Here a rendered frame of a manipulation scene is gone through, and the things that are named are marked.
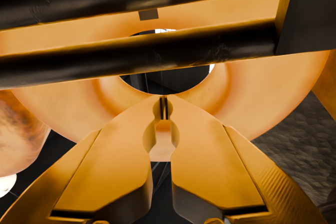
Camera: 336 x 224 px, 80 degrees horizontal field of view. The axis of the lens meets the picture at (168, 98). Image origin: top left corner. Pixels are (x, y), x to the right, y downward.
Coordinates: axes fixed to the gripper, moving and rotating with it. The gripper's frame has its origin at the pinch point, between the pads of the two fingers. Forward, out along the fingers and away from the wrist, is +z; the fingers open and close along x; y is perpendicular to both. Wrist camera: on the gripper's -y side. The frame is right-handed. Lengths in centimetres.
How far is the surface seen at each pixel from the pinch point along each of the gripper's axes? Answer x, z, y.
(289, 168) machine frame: 29, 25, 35
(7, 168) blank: -12.1, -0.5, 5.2
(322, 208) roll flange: 28.8, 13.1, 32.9
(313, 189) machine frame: 34, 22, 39
